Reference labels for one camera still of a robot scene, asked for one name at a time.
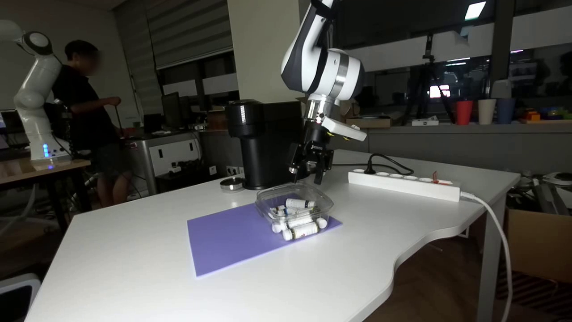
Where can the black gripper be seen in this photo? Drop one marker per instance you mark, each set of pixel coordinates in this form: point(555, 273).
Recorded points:
point(316, 133)

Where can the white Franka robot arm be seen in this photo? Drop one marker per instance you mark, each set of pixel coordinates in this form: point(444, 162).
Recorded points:
point(323, 72)

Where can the clear plastic container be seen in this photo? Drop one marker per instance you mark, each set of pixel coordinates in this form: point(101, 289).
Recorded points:
point(310, 196)

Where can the black coffee machine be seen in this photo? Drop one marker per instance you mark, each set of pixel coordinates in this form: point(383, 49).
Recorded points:
point(269, 144)

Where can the black plug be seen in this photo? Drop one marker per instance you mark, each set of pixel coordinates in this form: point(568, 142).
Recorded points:
point(371, 169)

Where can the small round dark dish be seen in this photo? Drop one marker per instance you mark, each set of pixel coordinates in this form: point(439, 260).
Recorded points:
point(232, 185)

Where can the white power strip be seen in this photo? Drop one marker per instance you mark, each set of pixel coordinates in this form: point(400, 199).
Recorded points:
point(405, 183)

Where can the purple mat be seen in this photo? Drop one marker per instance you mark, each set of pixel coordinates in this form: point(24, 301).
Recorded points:
point(226, 239)

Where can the silver metal cabinet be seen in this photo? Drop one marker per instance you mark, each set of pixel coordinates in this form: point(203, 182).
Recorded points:
point(173, 158)

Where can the grey partition counter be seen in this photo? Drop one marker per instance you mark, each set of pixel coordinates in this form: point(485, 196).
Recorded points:
point(466, 146)

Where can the black tripod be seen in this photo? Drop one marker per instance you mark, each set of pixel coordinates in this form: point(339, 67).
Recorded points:
point(428, 60)

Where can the red cup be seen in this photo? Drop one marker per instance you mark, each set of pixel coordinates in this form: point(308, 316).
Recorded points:
point(464, 112)

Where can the white cup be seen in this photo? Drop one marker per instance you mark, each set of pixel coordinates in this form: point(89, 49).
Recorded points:
point(487, 112)

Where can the grey window blinds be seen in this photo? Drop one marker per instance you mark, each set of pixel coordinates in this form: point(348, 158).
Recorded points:
point(185, 29)

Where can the blue cup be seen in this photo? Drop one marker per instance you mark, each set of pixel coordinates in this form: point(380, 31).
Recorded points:
point(507, 112)

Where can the ceiling light panel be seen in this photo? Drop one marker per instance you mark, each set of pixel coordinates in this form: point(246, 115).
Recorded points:
point(475, 12)

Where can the person in black shirt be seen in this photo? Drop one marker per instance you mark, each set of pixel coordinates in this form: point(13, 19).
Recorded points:
point(83, 114)

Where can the cardboard box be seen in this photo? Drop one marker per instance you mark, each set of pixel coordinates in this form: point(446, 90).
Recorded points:
point(537, 244)

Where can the wooden desk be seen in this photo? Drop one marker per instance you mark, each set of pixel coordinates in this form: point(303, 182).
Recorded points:
point(24, 171)

